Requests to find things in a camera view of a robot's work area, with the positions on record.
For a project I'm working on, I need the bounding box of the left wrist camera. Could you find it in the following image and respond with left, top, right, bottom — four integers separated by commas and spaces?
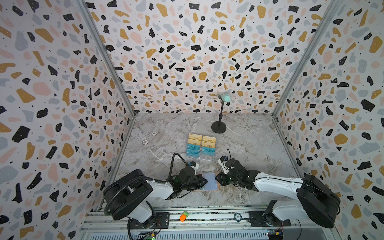
188, 161, 199, 175

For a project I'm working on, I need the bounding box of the pink leather card holder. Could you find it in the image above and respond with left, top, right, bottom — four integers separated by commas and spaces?
200, 172, 219, 191

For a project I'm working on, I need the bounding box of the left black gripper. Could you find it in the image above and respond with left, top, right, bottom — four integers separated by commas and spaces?
182, 174, 210, 191

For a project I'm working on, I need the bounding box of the orange green small tool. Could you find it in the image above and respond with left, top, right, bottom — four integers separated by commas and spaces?
180, 211, 190, 222

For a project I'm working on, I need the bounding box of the gold card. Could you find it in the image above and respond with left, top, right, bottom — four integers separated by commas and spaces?
202, 136, 216, 143
188, 139, 201, 146
202, 141, 216, 149
189, 134, 203, 141

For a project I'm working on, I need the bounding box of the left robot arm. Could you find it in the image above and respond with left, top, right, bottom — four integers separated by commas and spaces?
103, 165, 208, 224

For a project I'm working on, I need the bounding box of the gold card back right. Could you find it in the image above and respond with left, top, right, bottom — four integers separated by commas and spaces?
202, 136, 216, 143

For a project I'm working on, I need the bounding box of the black microphone stand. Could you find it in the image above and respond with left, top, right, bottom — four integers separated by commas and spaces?
211, 101, 227, 134

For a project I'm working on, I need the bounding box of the mint green microphone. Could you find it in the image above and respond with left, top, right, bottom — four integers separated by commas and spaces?
218, 94, 231, 103

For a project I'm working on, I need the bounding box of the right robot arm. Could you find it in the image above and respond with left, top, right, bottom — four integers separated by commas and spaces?
215, 156, 341, 229

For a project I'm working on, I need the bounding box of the gold card back left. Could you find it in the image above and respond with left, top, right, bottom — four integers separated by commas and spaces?
189, 134, 203, 141

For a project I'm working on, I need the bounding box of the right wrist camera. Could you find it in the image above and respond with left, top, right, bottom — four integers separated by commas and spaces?
218, 156, 229, 174

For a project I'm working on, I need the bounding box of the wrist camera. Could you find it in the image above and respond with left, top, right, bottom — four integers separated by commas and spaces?
188, 161, 199, 175
218, 156, 229, 174

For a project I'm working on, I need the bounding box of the clear acrylic card stand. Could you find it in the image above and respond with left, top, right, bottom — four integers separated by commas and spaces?
186, 138, 217, 162

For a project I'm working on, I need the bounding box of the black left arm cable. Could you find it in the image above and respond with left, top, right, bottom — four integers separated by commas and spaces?
103, 152, 190, 215

